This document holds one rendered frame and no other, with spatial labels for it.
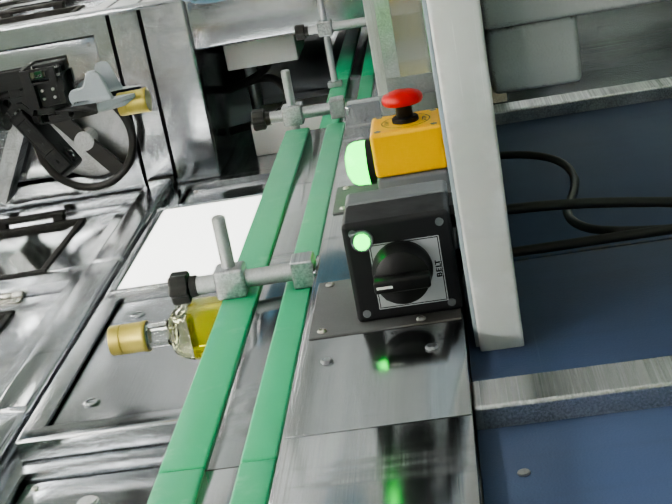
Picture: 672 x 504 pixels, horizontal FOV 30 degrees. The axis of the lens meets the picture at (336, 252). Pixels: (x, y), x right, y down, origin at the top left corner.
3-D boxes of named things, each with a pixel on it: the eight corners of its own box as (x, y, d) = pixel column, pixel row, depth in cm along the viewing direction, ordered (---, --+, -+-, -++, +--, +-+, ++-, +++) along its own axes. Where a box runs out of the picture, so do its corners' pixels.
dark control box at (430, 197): (465, 270, 101) (362, 285, 102) (451, 176, 98) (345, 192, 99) (469, 310, 93) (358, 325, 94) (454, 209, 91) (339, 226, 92)
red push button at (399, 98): (386, 122, 124) (380, 89, 123) (426, 116, 123) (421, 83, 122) (385, 133, 120) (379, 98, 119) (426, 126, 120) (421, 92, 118)
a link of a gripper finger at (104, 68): (132, 56, 180) (69, 70, 180) (142, 96, 182) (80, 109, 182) (134, 52, 183) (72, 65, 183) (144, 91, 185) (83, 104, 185)
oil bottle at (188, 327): (361, 319, 142) (179, 345, 145) (353, 273, 140) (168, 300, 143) (359, 339, 137) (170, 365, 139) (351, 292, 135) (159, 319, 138)
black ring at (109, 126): (151, 176, 259) (52, 192, 261) (127, 76, 252) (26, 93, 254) (146, 183, 254) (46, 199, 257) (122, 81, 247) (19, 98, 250)
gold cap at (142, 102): (147, 84, 181) (118, 89, 181) (142, 91, 178) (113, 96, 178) (153, 107, 182) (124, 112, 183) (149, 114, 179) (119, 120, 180)
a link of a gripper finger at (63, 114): (91, 106, 175) (35, 114, 178) (94, 116, 176) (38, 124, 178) (104, 96, 179) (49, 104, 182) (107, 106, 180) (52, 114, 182)
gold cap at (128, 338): (155, 344, 144) (118, 349, 144) (148, 315, 142) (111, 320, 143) (148, 356, 140) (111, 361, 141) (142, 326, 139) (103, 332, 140)
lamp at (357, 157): (380, 175, 126) (350, 180, 126) (372, 132, 124) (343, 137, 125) (378, 189, 122) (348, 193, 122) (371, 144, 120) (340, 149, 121)
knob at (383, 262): (437, 292, 93) (438, 310, 90) (377, 300, 94) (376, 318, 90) (428, 235, 92) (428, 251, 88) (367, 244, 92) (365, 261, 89)
